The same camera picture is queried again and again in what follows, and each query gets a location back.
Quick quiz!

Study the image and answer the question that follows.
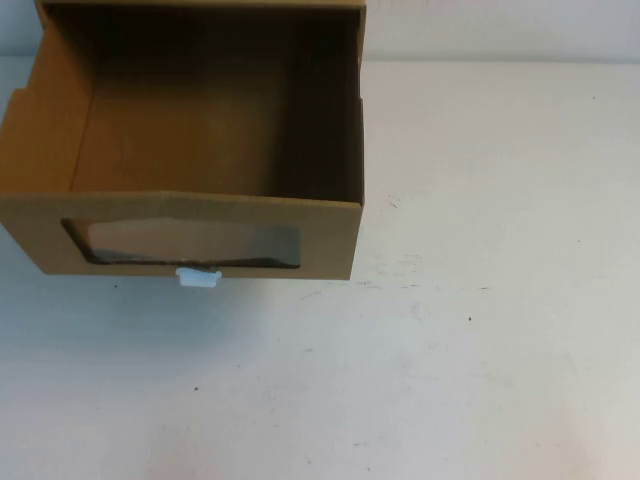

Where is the cardboard drawer with wide window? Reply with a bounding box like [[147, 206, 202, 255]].
[[0, 4, 369, 279]]

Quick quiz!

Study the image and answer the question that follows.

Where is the white plastic drawer handle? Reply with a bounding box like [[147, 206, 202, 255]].
[[174, 267, 223, 290]]

